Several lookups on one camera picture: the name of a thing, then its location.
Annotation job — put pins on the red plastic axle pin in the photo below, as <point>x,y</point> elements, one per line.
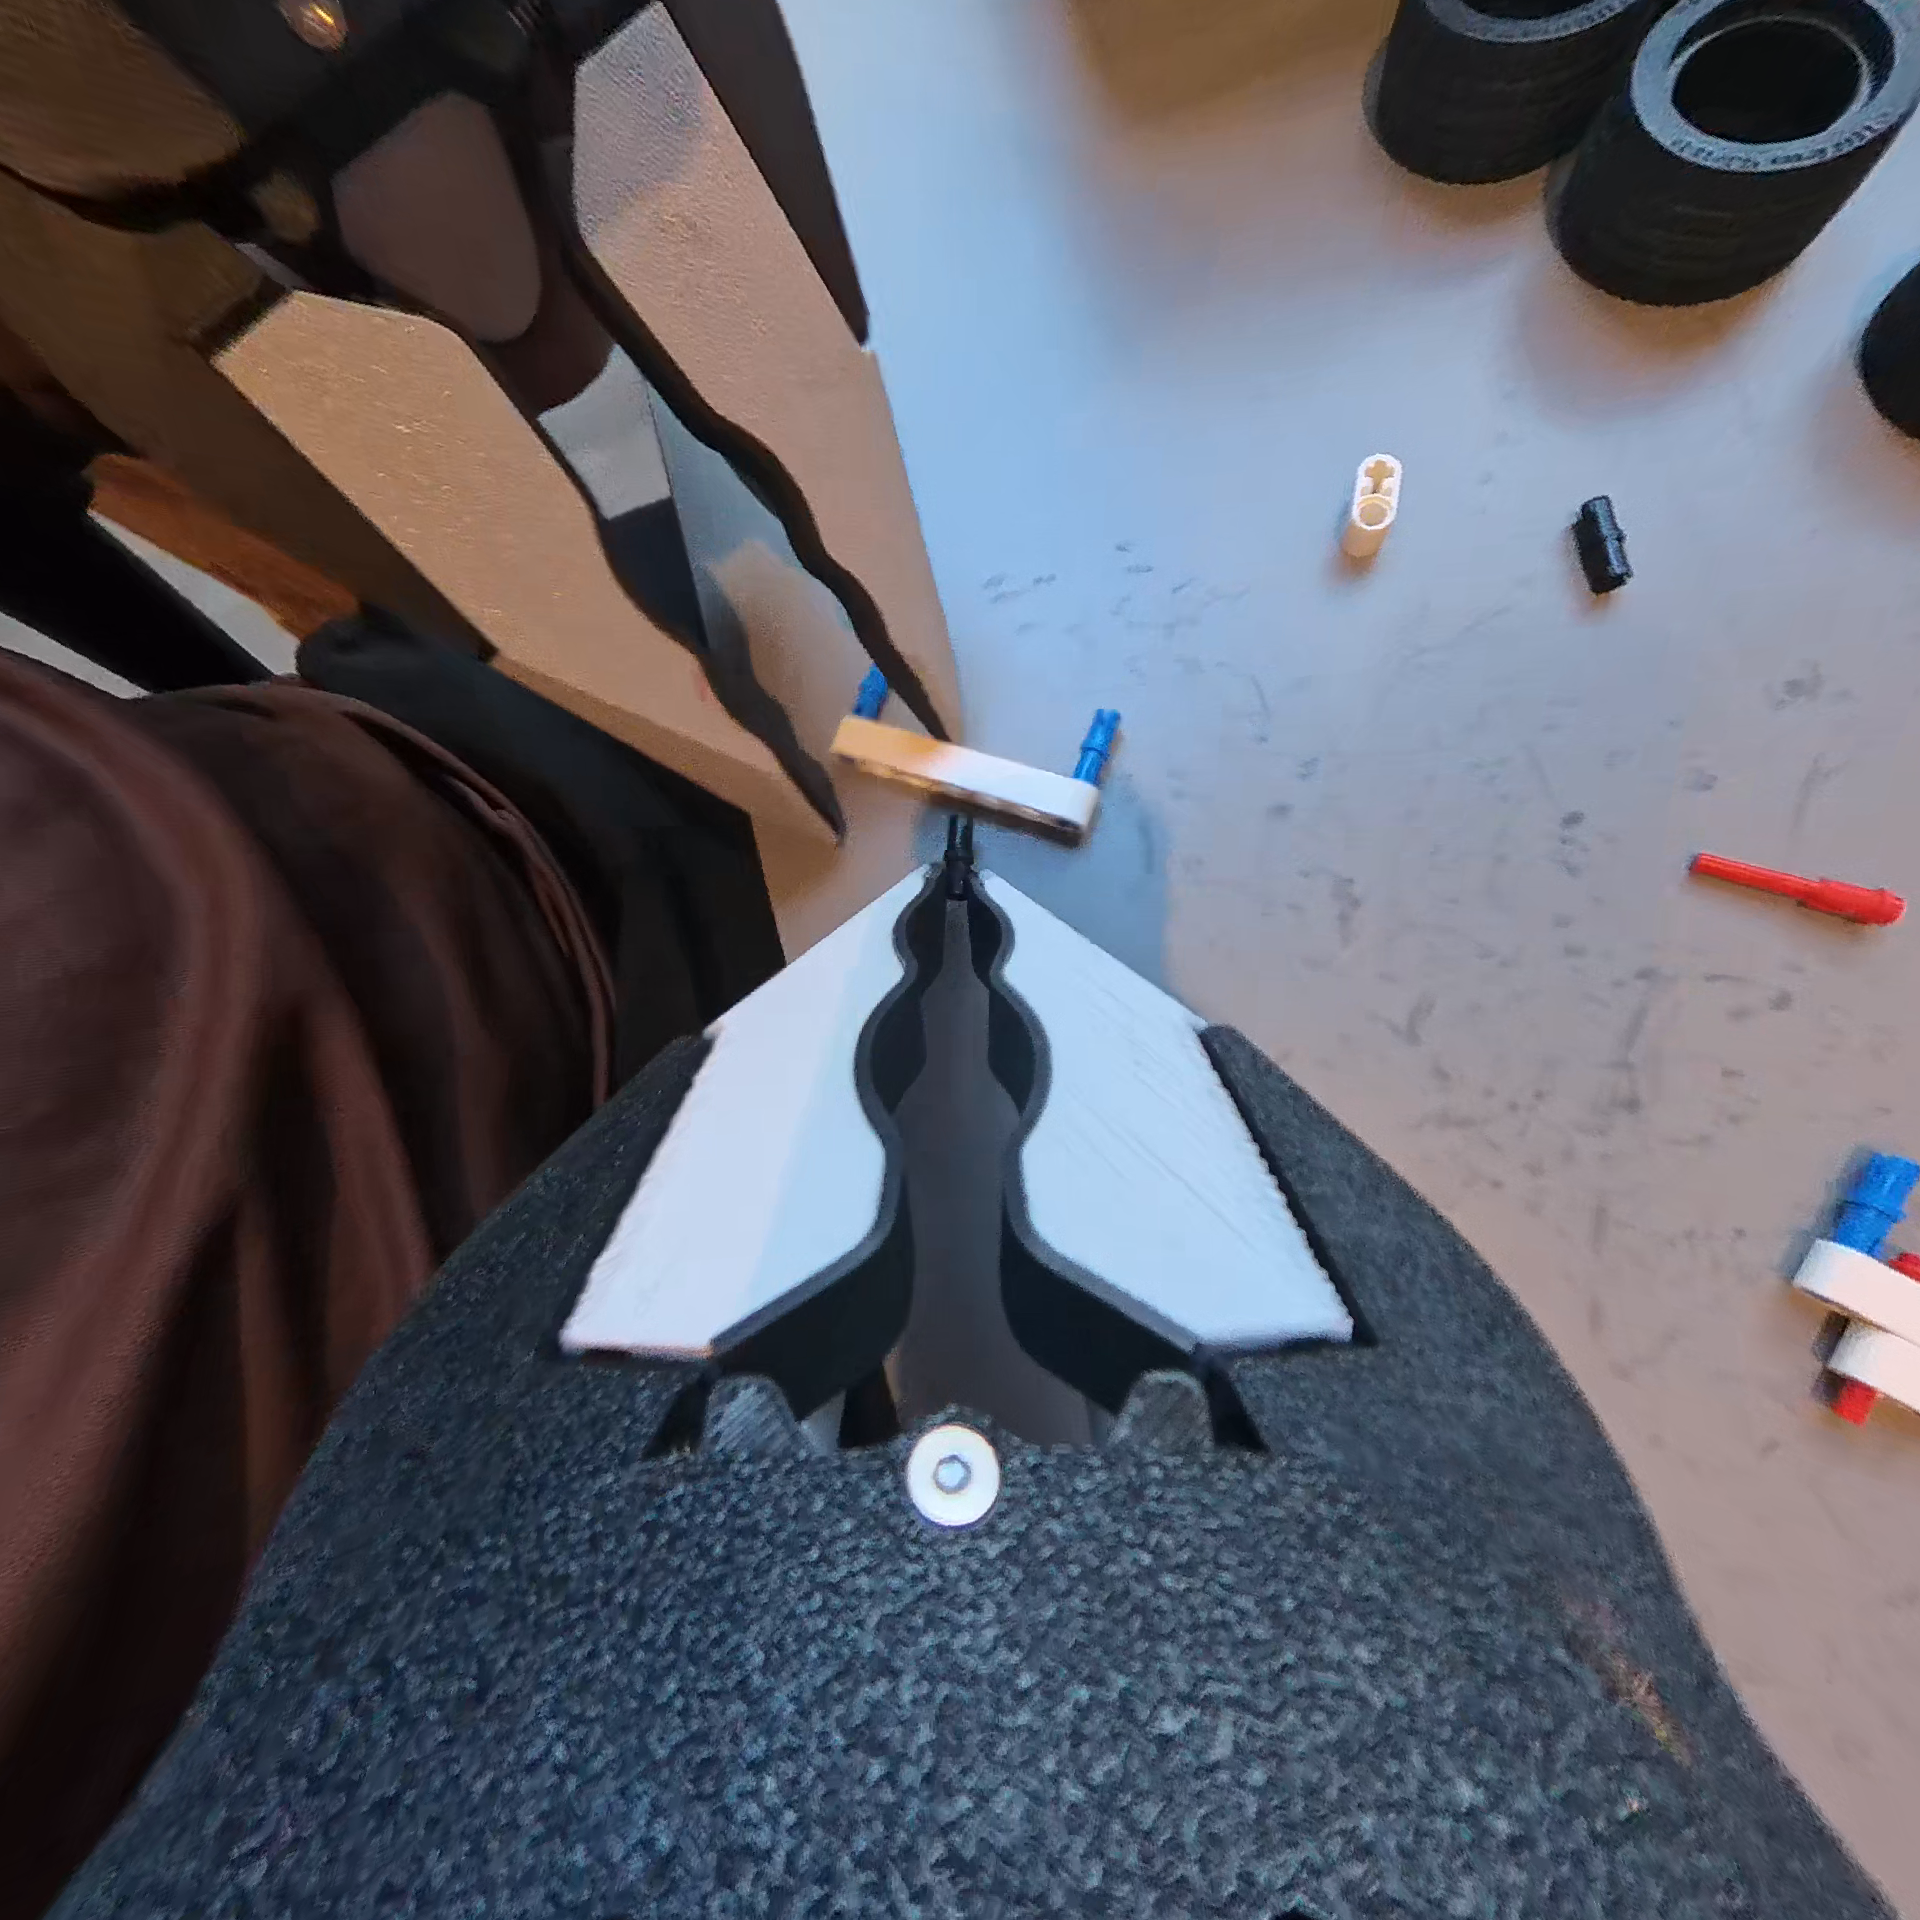
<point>1801,889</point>

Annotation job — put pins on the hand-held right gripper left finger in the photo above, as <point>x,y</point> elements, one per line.
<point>735,1184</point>

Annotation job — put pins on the grey desk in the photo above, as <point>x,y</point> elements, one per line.
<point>1350,975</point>

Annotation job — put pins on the black plastic connector pin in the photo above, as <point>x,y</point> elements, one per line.
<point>1602,542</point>
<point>957,848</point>

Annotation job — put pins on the white small connector piece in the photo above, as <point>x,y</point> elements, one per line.
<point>1372,507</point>

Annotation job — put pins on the white beam assembly with pins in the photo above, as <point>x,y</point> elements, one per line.
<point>1869,1305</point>

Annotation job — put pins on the white holed brick beam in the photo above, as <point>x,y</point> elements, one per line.
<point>975,776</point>

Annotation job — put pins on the blue plastic connector pin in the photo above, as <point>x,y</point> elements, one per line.
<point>1100,743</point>
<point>871,692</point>

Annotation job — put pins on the black rubber toy tyre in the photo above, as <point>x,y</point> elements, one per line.
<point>1455,104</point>
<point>1898,361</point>
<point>1650,225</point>

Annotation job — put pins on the wooden plank frame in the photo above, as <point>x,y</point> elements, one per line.
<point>195,540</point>

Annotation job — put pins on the person's torso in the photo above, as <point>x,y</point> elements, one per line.
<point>225,1050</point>

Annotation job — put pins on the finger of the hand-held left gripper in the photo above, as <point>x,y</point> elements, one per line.
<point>420,450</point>
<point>750,300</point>

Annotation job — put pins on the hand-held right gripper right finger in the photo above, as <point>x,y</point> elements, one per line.
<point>1171,1184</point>

